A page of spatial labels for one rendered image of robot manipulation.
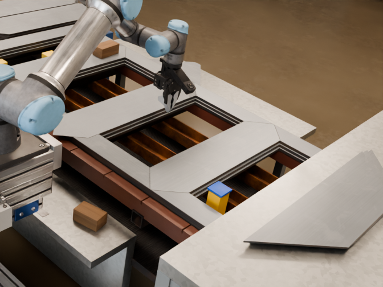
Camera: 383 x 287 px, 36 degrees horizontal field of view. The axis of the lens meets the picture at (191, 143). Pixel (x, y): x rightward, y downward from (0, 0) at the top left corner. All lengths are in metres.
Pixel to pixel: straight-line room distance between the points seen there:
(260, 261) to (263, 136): 0.98
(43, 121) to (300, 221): 0.72
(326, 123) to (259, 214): 2.95
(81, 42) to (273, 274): 0.79
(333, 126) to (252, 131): 2.16
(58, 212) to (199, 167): 0.51
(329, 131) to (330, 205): 2.74
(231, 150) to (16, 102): 0.94
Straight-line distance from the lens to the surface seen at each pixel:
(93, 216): 1.99
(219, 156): 2.16
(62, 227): 2.01
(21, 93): 1.57
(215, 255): 1.43
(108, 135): 2.21
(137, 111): 2.36
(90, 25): 1.65
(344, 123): 4.58
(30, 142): 1.77
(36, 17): 3.17
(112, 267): 2.12
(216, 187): 1.93
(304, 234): 1.53
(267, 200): 1.65
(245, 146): 2.25
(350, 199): 1.72
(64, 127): 2.20
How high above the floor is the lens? 2.00
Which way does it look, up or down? 31 degrees down
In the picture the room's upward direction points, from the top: 11 degrees clockwise
